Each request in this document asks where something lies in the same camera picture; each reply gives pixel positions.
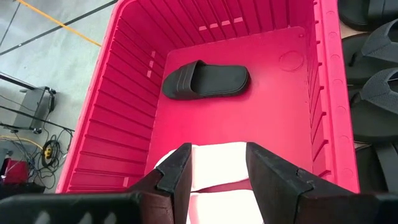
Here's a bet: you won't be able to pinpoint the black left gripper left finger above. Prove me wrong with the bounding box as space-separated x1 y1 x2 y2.
126 142 193 224

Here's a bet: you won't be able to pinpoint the grey wheeled cart frame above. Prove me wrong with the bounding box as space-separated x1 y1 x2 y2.
0 72 57 135

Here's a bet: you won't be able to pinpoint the pink slide sandal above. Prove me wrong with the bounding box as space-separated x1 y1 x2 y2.
154 141 251 192

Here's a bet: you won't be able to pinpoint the tangled black floor cables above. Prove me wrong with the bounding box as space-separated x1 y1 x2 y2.
0 124 75 191

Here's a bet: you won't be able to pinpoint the small black slide sandal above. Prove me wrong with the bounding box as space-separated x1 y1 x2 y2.
337 0 398 32
161 59 251 101

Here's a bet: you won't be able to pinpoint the yellow floor cable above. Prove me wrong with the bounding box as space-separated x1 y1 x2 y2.
16 0 103 48

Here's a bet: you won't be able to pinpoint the black flip-flop textured strap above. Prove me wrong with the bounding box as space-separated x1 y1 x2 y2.
349 67 398 144
341 18 398 85

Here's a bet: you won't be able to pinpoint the red box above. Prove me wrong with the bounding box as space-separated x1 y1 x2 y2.
0 157 29 185

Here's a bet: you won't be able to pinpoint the large black slide sandal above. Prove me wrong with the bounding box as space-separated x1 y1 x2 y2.
354 142 398 195

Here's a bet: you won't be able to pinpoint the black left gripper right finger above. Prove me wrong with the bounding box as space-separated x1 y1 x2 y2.
245 141 379 224

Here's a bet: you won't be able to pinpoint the red plastic storage bin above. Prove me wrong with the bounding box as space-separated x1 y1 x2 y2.
55 0 361 195

